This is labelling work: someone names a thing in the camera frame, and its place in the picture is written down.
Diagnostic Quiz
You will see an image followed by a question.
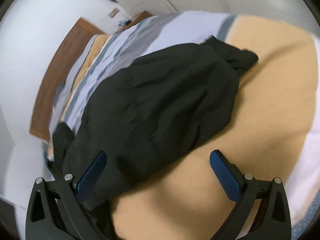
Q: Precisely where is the black puffer jacket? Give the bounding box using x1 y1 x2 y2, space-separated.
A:
53 37 258 239

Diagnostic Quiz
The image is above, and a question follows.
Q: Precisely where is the striped bed blanket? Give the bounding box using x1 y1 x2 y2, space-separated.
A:
49 11 319 239

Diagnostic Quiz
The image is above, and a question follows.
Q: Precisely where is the wooden headboard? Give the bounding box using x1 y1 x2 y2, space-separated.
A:
29 18 104 141

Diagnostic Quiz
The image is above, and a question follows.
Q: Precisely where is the wooden nightstand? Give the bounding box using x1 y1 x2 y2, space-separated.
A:
129 11 152 27

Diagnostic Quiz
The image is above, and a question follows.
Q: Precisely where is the wall switch plate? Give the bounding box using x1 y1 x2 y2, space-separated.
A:
108 8 120 18

